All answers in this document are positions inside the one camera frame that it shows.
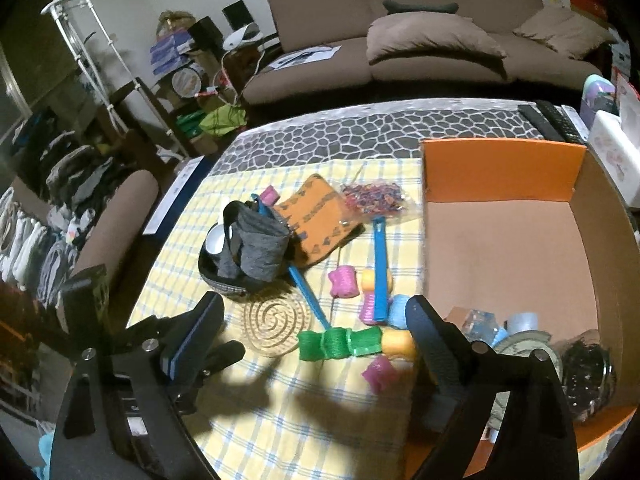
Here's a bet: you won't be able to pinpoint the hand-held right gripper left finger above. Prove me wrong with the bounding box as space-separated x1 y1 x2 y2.
50 291 226 480

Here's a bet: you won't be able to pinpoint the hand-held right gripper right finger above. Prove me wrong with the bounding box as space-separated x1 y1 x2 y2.
405 295 581 480

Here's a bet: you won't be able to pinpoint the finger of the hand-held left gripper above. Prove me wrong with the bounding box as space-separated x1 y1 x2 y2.
175 340 247 413
112 310 201 348

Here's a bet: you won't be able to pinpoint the orange cardboard box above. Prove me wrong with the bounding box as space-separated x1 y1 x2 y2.
402 139 640 480

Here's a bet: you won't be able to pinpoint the clear jar with metal lid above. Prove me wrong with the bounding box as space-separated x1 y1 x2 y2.
557 342 616 423

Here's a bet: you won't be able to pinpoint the wooden hair brush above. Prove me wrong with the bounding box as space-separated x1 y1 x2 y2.
242 294 313 358

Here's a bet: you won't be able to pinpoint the green hair roller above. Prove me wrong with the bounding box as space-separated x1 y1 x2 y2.
297 330 328 362
322 327 351 361
350 327 383 358

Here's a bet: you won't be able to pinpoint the brown chair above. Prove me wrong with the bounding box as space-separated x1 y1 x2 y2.
65 170 161 281

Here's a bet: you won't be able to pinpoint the white cup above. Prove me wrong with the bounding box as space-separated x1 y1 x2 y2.
206 232 236 258

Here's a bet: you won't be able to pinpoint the thin blue tail comb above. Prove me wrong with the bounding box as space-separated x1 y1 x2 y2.
287 265 331 328

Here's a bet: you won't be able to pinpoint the pile of folded clothes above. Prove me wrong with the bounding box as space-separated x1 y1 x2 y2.
0 110 121 301

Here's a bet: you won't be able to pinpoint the grey knit cloth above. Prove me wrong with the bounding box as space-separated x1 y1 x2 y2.
220 202 292 281

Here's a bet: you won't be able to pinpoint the orange patterned cloth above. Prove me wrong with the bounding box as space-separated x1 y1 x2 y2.
272 174 366 267

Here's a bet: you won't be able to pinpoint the bag of colourful hair elastics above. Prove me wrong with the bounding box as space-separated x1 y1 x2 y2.
340 180 416 223

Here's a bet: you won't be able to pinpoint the green bag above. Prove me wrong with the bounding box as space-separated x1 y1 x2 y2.
197 105 248 136

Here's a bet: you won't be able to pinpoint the round tin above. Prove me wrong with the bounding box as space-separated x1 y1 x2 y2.
172 67 203 98

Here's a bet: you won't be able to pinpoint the black remote control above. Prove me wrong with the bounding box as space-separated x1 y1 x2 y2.
535 100 586 145
517 104 561 142

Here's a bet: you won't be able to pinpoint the purple boxes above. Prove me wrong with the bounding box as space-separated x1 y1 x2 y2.
150 30 193 76

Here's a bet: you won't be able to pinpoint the white tissue box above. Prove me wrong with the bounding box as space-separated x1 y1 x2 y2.
587 110 640 201

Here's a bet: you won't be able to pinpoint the white metal stand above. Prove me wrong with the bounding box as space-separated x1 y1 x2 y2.
41 0 131 131

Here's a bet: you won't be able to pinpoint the white papers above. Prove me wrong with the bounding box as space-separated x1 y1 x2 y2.
270 45 343 68

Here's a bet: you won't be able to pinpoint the white handheld device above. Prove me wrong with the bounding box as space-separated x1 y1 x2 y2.
222 22 263 51

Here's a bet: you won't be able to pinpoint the brown pillow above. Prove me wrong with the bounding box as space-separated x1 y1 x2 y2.
514 6 618 60
366 12 507 65

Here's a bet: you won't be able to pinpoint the brown sofa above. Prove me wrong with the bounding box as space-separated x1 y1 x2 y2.
242 0 603 106

